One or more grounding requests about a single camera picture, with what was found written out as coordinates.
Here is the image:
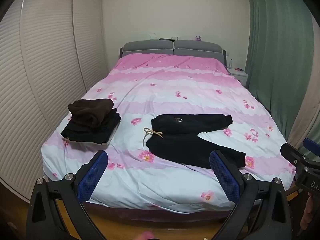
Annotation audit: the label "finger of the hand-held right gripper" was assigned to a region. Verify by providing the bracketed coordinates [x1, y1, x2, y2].
[280, 143, 305, 167]
[303, 138, 320, 156]

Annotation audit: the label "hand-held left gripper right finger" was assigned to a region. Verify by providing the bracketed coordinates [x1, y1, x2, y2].
[209, 149, 293, 240]

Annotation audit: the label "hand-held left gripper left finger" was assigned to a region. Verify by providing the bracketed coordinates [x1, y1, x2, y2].
[26, 150, 109, 240]

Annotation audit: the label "black drawstring pants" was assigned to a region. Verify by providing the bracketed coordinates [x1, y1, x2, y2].
[142, 114, 247, 169]

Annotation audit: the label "brown folded pants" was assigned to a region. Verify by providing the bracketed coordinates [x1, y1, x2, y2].
[68, 99, 114, 128]

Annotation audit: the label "person's right hand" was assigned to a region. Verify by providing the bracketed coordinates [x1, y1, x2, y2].
[300, 192, 316, 230]

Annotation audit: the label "black folded clothes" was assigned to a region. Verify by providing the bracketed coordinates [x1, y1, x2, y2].
[61, 107, 122, 145]

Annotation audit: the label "white nightstand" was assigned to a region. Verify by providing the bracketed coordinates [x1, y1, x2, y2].
[226, 67, 249, 88]

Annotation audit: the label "green curtain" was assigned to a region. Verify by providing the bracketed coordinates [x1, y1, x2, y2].
[244, 0, 316, 140]

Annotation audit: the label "white louvred wardrobe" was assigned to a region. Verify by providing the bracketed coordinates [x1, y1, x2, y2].
[0, 0, 108, 203]

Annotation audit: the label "pink floral duvet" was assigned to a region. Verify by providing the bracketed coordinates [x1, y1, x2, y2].
[41, 52, 297, 214]

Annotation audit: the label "grey padded headboard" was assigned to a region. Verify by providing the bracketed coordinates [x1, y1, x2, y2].
[119, 40, 227, 68]

